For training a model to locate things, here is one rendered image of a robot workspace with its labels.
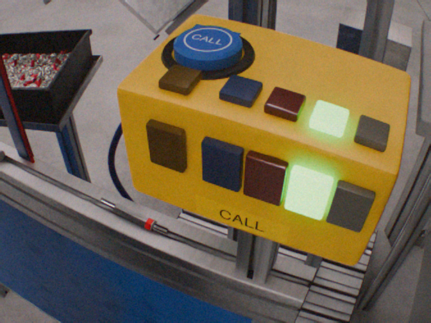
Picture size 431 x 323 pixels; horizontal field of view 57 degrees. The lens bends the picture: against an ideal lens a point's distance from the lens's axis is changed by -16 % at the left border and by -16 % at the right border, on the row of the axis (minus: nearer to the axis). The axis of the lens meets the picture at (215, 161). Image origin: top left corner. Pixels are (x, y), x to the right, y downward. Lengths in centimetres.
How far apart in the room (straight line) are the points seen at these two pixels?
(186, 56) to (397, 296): 128
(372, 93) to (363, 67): 3
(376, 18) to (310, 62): 47
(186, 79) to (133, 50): 208
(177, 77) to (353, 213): 12
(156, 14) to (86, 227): 29
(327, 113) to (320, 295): 110
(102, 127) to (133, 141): 160
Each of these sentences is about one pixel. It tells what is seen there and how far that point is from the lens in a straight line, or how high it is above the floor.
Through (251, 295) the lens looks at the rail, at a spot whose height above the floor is 84.
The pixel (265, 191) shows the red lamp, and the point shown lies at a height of 104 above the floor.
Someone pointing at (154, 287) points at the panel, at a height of 72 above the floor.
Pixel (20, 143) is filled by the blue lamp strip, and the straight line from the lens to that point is 52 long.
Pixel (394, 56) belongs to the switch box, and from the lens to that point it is 85.
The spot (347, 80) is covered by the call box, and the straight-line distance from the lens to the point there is 26.
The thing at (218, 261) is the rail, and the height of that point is 86.
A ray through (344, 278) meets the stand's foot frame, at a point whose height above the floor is 8.
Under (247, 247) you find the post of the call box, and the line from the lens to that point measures 37.
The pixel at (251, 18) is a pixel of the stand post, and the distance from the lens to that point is 79.
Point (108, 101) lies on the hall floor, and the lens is 200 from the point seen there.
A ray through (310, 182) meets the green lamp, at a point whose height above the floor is 105.
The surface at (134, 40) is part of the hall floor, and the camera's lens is 240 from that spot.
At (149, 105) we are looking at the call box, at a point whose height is 107.
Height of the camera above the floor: 122
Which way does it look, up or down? 47 degrees down
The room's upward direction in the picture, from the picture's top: straight up
